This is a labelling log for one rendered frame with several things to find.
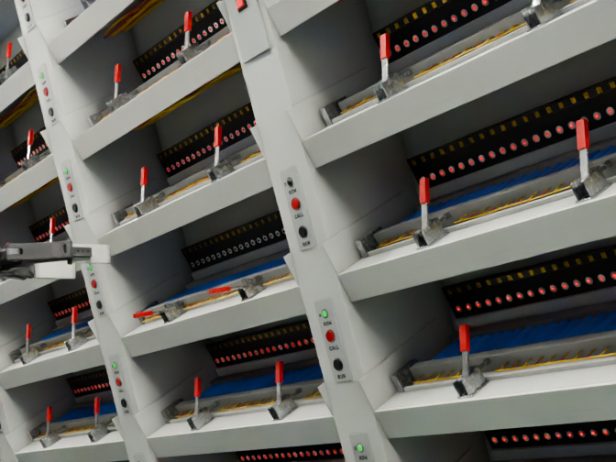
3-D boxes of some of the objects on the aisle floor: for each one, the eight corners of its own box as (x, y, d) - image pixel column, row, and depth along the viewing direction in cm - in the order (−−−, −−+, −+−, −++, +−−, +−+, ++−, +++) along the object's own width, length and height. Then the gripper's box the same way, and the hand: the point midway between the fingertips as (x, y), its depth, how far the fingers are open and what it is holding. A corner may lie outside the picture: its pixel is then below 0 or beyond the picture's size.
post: (85, 747, 255) (-86, 42, 266) (70, 741, 262) (-96, 54, 274) (156, 710, 267) (-10, 38, 279) (139, 706, 274) (-23, 50, 286)
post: (239, 812, 200) (16, -80, 212) (214, 802, 207) (-1, -60, 219) (319, 763, 212) (104, -78, 224) (292, 754, 219) (85, -59, 231)
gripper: (-64, 296, 169) (61, 297, 181) (-11, 268, 149) (126, 270, 162) (-65, 251, 170) (60, 255, 183) (-13, 216, 151) (124, 224, 163)
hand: (84, 262), depth 172 cm, fingers open, 13 cm apart
